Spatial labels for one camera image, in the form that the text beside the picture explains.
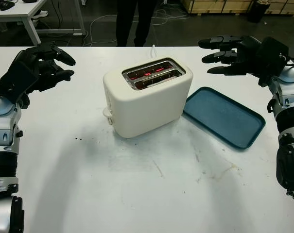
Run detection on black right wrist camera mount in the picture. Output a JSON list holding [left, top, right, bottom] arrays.
[[258, 36, 290, 72]]

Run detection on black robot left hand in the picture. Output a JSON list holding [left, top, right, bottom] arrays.
[[4, 41, 76, 110]]

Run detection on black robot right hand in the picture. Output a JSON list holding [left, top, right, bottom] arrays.
[[197, 35, 269, 87]]

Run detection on white office desk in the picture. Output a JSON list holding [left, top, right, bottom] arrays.
[[0, 0, 86, 48]]

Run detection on teal plastic tray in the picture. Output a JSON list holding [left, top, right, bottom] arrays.
[[182, 86, 266, 152]]

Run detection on cream white two-slot toaster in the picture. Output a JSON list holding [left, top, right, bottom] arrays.
[[103, 57, 194, 139]]

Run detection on stacked wooden crates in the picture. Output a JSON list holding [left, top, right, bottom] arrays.
[[183, 0, 294, 17]]

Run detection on person in dark clothes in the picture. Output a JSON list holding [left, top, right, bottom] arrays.
[[116, 0, 154, 47]]

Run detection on black trash bin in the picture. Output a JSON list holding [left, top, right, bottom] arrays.
[[247, 0, 269, 24]]

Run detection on white cable on floor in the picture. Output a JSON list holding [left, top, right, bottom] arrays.
[[83, 7, 189, 47]]

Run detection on black computer mouse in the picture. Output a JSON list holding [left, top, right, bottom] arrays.
[[0, 1, 15, 11]]

